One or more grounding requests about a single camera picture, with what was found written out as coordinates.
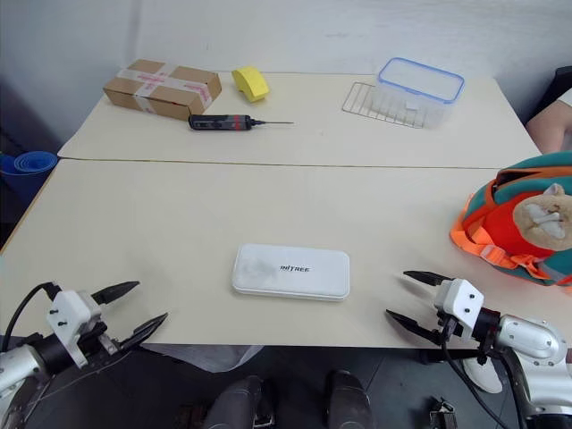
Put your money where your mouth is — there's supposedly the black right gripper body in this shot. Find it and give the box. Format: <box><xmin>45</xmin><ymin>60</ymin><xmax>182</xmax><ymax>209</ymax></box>
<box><xmin>434</xmin><ymin>311</ymin><xmax>466</xmax><ymax>346</ymax></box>

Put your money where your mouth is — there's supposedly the blue rolled mat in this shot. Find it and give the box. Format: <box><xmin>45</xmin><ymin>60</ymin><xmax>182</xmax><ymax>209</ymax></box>
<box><xmin>0</xmin><ymin>150</ymin><xmax>60</xmax><ymax>203</ymax></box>

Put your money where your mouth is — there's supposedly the dark rounded shape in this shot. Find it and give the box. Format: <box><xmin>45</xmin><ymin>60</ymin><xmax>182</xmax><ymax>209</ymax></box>
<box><xmin>324</xmin><ymin>369</ymin><xmax>375</xmax><ymax>429</ymax></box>
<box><xmin>206</xmin><ymin>374</ymin><xmax>274</xmax><ymax>429</ymax></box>

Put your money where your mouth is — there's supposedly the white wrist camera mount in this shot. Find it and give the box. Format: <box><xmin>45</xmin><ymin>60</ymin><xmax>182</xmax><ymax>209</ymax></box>
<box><xmin>45</xmin><ymin>290</ymin><xmax>104</xmax><ymax>370</ymax></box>
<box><xmin>433</xmin><ymin>278</ymin><xmax>485</xmax><ymax>341</ymax></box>

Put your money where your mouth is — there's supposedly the taped cardboard box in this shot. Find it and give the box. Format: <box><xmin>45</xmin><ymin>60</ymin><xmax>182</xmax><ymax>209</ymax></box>
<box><xmin>102</xmin><ymin>58</ymin><xmax>223</xmax><ymax>122</ymax></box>

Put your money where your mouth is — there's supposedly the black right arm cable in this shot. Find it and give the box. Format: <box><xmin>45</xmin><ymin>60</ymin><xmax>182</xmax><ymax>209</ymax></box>
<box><xmin>440</xmin><ymin>330</ymin><xmax>534</xmax><ymax>429</ymax></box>

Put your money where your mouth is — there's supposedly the yellow curved foam block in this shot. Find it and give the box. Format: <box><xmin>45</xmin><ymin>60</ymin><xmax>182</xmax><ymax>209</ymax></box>
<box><xmin>231</xmin><ymin>65</ymin><xmax>272</xmax><ymax>105</ymax></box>

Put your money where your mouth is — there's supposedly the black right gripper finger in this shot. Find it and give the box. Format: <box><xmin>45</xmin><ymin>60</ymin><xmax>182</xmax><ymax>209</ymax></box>
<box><xmin>402</xmin><ymin>270</ymin><xmax>450</xmax><ymax>289</ymax></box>
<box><xmin>385</xmin><ymin>309</ymin><xmax>443</xmax><ymax>345</ymax></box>

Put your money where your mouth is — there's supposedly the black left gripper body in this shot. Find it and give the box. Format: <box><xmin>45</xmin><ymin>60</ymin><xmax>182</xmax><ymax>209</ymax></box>
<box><xmin>76</xmin><ymin>321</ymin><xmax>125</xmax><ymax>359</ymax></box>

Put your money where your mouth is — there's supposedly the teal orange plush backpack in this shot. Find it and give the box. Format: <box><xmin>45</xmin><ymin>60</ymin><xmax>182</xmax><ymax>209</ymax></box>
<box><xmin>449</xmin><ymin>151</ymin><xmax>572</xmax><ymax>292</ymax></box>

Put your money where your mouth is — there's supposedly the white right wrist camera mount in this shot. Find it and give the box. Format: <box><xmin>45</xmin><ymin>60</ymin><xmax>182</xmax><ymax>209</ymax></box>
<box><xmin>433</xmin><ymin>278</ymin><xmax>485</xmax><ymax>341</ymax></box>

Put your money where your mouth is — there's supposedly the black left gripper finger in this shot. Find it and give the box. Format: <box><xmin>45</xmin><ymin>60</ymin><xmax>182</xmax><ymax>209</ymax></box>
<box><xmin>91</xmin><ymin>281</ymin><xmax>141</xmax><ymax>306</ymax></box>
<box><xmin>118</xmin><ymin>312</ymin><xmax>170</xmax><ymax>353</ymax></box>

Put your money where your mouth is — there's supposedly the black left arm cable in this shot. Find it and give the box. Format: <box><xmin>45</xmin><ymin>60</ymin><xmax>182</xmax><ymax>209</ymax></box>
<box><xmin>1</xmin><ymin>282</ymin><xmax>61</xmax><ymax>355</ymax></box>

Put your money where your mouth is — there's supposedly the black electric screwdriver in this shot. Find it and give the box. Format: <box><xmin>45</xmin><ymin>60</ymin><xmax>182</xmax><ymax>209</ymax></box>
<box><xmin>187</xmin><ymin>114</ymin><xmax>295</xmax><ymax>133</ymax></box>

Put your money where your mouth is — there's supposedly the clear container with blue lid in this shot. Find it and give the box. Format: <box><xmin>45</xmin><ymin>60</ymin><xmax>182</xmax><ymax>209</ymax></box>
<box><xmin>374</xmin><ymin>56</ymin><xmax>467</xmax><ymax>130</ymax></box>

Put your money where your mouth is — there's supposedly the clear plastic bag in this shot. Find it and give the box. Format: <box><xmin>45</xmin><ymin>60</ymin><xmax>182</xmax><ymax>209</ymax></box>
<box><xmin>141</xmin><ymin>343</ymin><xmax>265</xmax><ymax>374</ymax></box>

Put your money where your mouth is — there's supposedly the metal wire rack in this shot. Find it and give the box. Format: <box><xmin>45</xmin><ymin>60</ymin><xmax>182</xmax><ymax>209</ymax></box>
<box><xmin>341</xmin><ymin>80</ymin><xmax>431</xmax><ymax>130</ymax></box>

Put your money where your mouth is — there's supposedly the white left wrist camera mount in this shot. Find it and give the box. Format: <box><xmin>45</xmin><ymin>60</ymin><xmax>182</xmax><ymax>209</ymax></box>
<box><xmin>45</xmin><ymin>290</ymin><xmax>104</xmax><ymax>370</ymax></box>

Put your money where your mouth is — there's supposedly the seated person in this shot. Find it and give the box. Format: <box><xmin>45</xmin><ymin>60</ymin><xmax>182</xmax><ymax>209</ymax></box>
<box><xmin>524</xmin><ymin>65</ymin><xmax>572</xmax><ymax>156</ymax></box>

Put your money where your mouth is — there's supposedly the white shoe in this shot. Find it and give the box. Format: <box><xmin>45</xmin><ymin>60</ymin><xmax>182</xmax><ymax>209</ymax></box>
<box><xmin>461</xmin><ymin>356</ymin><xmax>505</xmax><ymax>395</ymax></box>

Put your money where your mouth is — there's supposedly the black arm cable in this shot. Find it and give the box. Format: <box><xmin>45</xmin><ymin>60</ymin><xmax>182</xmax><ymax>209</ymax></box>
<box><xmin>1</xmin><ymin>282</ymin><xmax>61</xmax><ymax>355</ymax></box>
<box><xmin>440</xmin><ymin>330</ymin><xmax>534</xmax><ymax>429</ymax></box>

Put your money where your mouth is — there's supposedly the white case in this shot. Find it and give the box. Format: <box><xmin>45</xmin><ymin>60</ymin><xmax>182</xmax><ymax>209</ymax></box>
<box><xmin>231</xmin><ymin>243</ymin><xmax>351</xmax><ymax>303</ymax></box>

